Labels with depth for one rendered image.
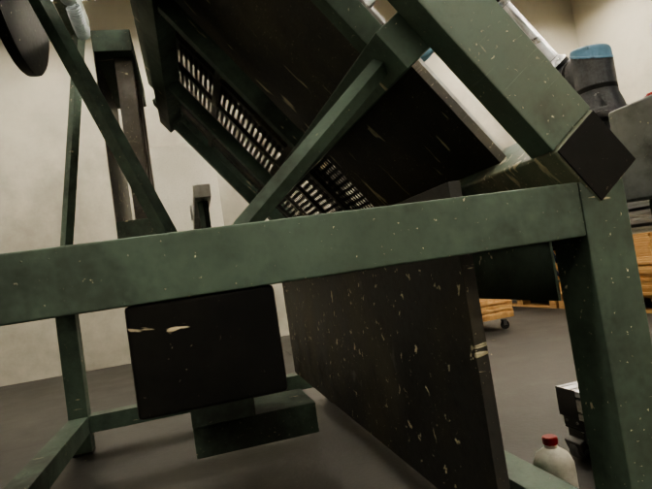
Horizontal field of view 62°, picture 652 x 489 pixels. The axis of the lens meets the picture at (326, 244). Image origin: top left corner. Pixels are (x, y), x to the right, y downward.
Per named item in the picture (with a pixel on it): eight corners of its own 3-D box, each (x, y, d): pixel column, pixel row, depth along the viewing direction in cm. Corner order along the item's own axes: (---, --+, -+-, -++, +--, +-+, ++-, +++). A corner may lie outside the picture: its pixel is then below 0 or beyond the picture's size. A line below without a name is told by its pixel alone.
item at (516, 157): (603, 204, 88) (638, 159, 91) (555, 150, 87) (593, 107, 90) (313, 264, 302) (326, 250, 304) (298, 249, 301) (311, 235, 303)
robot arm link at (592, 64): (592, 82, 159) (584, 38, 159) (564, 98, 172) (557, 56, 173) (628, 79, 161) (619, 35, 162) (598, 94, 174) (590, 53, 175)
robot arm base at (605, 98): (603, 124, 175) (599, 95, 175) (641, 110, 160) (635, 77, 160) (565, 128, 171) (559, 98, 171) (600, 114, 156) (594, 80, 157)
